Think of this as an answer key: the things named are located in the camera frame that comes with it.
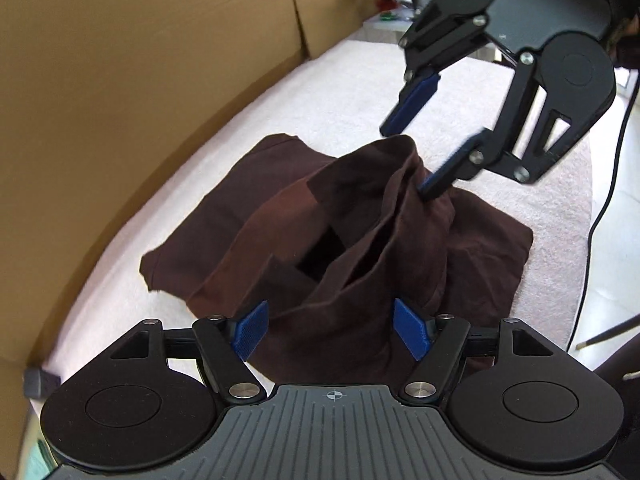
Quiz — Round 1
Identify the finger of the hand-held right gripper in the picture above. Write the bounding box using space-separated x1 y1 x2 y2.
381 2 490 136
419 51 597 200

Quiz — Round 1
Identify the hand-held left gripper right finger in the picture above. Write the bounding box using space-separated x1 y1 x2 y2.
392 297 556 407

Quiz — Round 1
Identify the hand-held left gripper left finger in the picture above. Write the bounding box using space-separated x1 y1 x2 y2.
110 301 271 405

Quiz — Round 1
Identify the dark brown shirt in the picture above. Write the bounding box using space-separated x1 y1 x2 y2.
140 132 535 388

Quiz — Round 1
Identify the dark thin rod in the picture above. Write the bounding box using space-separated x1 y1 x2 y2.
576 321 640 352

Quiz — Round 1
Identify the black power cube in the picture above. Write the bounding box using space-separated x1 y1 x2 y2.
24 367 62 401

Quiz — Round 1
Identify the large cardboard box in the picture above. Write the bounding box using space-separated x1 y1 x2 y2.
0 0 306 396

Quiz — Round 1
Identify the black cable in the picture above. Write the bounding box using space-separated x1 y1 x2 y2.
565 67 637 353

